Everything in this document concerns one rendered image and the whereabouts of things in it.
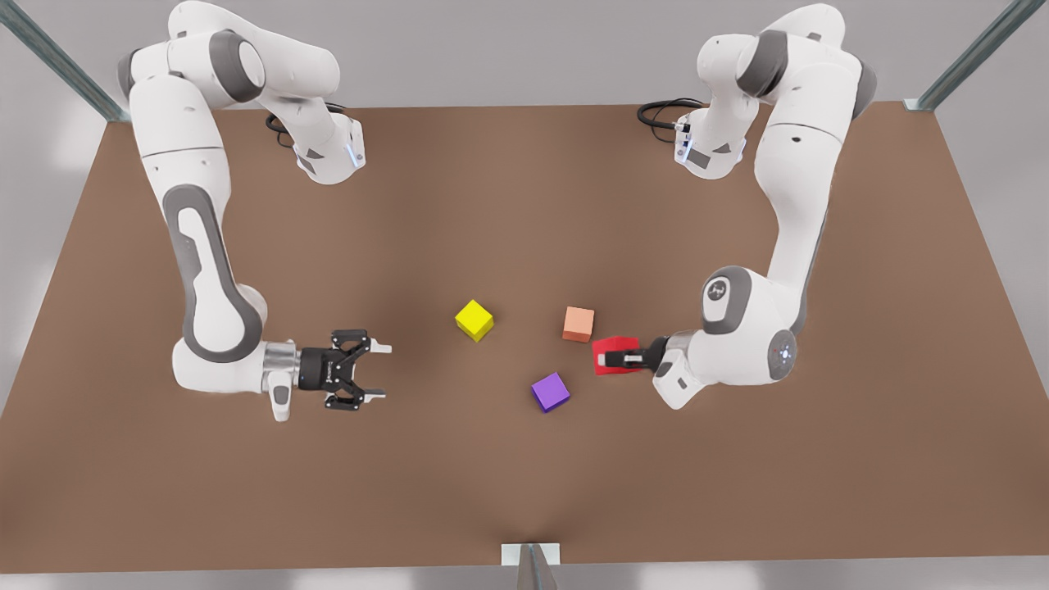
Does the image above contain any red wooden cube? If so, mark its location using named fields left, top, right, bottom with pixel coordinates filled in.
left=592, top=335, right=643, bottom=377

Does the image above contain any orange wooden cube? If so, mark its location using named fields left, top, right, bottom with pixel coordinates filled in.
left=562, top=306, right=597, bottom=344

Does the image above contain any black cable loop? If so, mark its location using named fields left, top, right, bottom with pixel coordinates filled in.
left=265, top=102, right=347, bottom=150
left=637, top=98, right=709, bottom=146

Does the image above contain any silver frame post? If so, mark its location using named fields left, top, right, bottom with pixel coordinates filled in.
left=903, top=0, right=1049, bottom=113
left=0, top=0, right=133, bottom=125
left=501, top=542, right=562, bottom=590

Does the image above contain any yellow wooden cube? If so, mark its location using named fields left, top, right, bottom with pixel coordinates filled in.
left=455, top=299, right=495, bottom=343

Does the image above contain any purple wooden cube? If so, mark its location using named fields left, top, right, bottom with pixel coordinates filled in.
left=529, top=371, right=572, bottom=415

